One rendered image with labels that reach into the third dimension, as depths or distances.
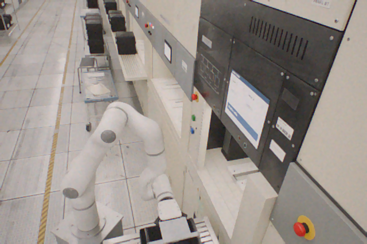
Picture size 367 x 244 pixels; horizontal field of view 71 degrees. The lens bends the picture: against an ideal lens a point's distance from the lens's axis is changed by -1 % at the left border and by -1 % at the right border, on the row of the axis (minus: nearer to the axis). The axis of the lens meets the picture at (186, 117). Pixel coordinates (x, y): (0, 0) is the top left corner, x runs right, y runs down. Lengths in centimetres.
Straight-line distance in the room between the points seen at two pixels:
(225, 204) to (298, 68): 101
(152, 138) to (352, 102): 73
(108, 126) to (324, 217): 77
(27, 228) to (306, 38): 255
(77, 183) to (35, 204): 165
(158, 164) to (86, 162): 32
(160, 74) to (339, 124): 245
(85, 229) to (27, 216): 130
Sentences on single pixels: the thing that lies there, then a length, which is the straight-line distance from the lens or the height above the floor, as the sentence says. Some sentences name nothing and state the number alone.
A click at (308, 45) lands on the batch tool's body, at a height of 189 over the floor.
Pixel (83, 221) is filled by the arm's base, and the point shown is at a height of 85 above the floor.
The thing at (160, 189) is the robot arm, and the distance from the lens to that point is 132.
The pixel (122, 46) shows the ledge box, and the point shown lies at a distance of 381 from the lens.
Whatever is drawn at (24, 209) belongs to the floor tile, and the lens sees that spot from 293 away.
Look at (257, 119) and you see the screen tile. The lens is 99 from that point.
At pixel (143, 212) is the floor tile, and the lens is 262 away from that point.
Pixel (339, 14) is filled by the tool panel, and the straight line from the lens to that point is 72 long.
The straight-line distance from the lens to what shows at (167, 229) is 120.
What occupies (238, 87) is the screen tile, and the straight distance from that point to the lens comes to 109.
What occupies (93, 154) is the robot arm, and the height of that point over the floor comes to 132.
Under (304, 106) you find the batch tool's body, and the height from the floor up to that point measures 174.
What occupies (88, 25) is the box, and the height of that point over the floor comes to 95.
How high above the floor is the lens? 208
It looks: 33 degrees down
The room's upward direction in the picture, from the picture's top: 4 degrees clockwise
